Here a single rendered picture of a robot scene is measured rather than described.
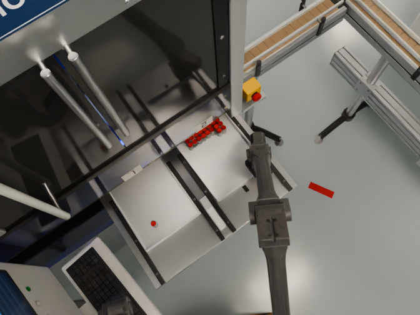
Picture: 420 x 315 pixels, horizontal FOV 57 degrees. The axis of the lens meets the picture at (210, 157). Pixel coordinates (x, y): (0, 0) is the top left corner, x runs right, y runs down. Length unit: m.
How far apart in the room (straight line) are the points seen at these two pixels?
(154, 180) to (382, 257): 1.53
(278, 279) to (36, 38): 0.77
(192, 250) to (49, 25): 1.05
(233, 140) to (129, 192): 0.49
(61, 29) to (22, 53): 0.08
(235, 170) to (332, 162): 1.13
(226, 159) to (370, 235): 1.25
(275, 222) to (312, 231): 1.53
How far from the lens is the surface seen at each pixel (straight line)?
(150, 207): 1.64
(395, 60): 1.98
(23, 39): 0.81
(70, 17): 0.82
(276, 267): 1.02
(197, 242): 1.59
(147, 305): 1.69
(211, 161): 1.65
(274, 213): 1.02
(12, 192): 1.08
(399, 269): 2.65
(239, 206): 1.61
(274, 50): 1.84
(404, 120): 2.26
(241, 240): 2.47
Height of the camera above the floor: 2.46
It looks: 72 degrees down
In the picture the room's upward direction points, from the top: 10 degrees counter-clockwise
